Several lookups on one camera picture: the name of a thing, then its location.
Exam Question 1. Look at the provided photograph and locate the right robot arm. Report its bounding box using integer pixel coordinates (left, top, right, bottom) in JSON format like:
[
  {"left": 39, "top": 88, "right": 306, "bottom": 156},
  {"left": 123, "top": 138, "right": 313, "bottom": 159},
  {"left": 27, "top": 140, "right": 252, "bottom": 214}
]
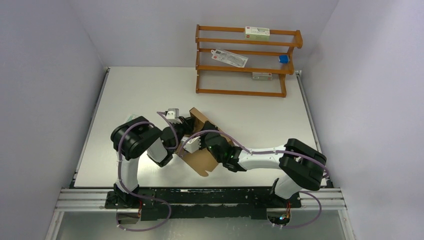
[{"left": 199, "top": 127, "right": 327, "bottom": 207}]

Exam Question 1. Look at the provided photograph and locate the orange wooden shelf rack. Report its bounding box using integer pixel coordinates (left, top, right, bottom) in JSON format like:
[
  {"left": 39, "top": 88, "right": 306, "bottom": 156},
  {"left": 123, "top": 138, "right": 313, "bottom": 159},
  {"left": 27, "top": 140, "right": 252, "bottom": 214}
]
[{"left": 195, "top": 24, "right": 304, "bottom": 98}]

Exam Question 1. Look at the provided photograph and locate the white flat package middle shelf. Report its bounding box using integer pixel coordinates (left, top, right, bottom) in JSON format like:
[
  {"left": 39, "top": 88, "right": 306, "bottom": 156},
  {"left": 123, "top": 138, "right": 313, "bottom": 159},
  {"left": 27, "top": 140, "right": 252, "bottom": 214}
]
[{"left": 210, "top": 49, "right": 249, "bottom": 68}]

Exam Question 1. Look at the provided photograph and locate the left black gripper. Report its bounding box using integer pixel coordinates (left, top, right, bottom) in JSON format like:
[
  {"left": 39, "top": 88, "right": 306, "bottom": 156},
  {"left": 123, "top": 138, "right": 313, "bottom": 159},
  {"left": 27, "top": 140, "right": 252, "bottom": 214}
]
[{"left": 170, "top": 116, "right": 197, "bottom": 153}]

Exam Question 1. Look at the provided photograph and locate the blue small cube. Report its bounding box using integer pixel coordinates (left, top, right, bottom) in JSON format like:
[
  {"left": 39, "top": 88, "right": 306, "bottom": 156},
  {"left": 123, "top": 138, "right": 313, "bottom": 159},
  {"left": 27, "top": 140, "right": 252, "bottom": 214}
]
[{"left": 278, "top": 54, "right": 291, "bottom": 64}]

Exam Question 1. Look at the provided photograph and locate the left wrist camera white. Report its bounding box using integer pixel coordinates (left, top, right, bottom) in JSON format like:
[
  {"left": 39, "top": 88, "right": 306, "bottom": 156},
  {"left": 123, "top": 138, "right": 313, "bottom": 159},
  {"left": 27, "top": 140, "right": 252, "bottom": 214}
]
[{"left": 165, "top": 108, "right": 180, "bottom": 122}]

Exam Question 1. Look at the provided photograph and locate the white green box top shelf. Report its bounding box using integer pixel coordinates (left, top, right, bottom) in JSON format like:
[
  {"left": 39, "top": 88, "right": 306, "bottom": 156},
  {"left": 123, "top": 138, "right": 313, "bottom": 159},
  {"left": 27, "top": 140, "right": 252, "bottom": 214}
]
[{"left": 244, "top": 26, "right": 270, "bottom": 42}]

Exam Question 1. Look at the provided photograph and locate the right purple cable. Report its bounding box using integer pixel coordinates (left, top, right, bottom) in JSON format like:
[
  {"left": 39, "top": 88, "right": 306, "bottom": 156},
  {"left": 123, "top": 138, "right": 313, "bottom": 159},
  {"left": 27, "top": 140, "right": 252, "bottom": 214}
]
[{"left": 178, "top": 129, "right": 329, "bottom": 230}]

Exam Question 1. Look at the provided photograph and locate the white box lower shelf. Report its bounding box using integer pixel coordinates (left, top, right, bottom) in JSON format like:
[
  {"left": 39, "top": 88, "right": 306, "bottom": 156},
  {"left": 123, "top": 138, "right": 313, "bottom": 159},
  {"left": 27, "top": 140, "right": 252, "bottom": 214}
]
[{"left": 251, "top": 72, "right": 273, "bottom": 81}]

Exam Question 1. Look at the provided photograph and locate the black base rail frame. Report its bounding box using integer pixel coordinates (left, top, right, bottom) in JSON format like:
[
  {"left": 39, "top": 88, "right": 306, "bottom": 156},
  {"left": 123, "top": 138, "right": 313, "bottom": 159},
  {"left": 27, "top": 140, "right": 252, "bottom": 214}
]
[{"left": 54, "top": 187, "right": 347, "bottom": 224}]

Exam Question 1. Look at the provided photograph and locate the white green box on table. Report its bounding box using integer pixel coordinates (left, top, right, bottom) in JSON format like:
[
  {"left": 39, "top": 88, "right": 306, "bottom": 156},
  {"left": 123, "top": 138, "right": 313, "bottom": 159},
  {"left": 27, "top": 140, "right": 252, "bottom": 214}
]
[{"left": 125, "top": 114, "right": 139, "bottom": 122}]

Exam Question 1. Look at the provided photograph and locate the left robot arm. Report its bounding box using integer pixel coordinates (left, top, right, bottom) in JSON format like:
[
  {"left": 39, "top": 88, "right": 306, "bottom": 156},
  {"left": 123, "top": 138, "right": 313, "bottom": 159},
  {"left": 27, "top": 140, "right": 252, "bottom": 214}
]
[{"left": 110, "top": 116, "right": 195, "bottom": 208}]

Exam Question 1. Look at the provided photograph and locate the brown cardboard box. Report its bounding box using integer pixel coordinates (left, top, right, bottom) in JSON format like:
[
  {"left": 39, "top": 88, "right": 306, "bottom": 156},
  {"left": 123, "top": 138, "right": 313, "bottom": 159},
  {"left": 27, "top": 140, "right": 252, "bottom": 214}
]
[{"left": 176, "top": 107, "right": 221, "bottom": 177}]

